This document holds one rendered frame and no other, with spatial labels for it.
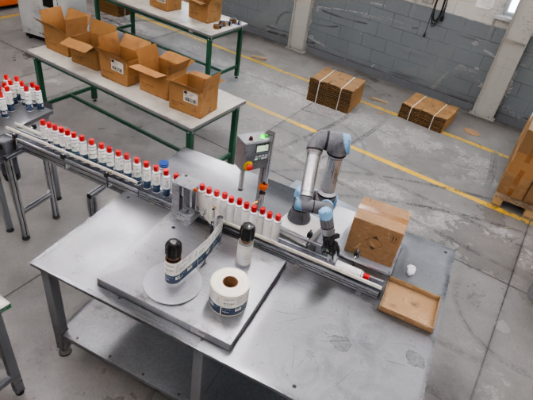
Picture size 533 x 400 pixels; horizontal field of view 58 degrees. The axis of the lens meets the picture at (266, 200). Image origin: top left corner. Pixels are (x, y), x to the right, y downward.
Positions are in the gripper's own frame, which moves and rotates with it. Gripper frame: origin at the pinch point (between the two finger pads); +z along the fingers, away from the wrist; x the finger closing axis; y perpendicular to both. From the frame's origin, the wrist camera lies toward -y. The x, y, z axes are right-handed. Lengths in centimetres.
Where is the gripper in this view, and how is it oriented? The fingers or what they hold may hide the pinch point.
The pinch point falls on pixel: (334, 259)
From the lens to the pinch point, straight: 280.6
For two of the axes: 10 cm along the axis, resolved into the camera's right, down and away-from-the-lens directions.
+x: 8.8, 0.6, -4.6
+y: -4.3, 5.0, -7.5
